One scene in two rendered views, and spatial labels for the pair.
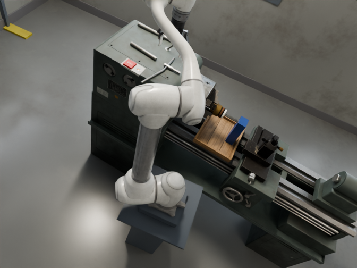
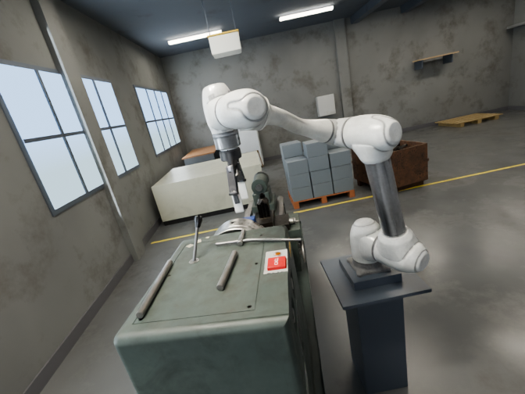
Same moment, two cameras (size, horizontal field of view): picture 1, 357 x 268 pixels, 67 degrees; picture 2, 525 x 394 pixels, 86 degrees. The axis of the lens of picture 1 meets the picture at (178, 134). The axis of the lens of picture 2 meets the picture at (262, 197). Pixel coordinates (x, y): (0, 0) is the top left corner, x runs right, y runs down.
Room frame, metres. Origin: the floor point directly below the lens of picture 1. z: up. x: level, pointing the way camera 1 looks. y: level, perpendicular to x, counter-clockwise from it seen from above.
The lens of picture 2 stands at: (1.22, 1.25, 1.75)
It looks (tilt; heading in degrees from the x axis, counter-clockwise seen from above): 18 degrees down; 271
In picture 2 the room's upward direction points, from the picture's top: 12 degrees counter-clockwise
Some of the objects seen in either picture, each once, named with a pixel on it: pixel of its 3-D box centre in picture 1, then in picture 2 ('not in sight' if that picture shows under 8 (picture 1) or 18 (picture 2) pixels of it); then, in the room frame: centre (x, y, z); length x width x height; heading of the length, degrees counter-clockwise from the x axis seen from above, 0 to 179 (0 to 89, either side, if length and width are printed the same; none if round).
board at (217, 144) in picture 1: (220, 133); not in sight; (1.36, -0.28, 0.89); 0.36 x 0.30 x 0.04; 173
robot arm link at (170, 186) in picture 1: (170, 187); (366, 238); (0.74, -0.09, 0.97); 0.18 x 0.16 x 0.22; 118
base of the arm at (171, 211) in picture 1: (169, 198); (366, 259); (0.75, -0.12, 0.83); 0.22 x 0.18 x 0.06; 90
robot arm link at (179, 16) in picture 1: (180, 13); (226, 141); (1.31, 0.25, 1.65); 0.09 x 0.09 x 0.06
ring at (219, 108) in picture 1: (217, 110); not in sight; (1.38, -0.17, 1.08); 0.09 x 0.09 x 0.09; 83
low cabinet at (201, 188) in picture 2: not in sight; (216, 184); (2.17, -4.45, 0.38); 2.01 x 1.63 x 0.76; 0
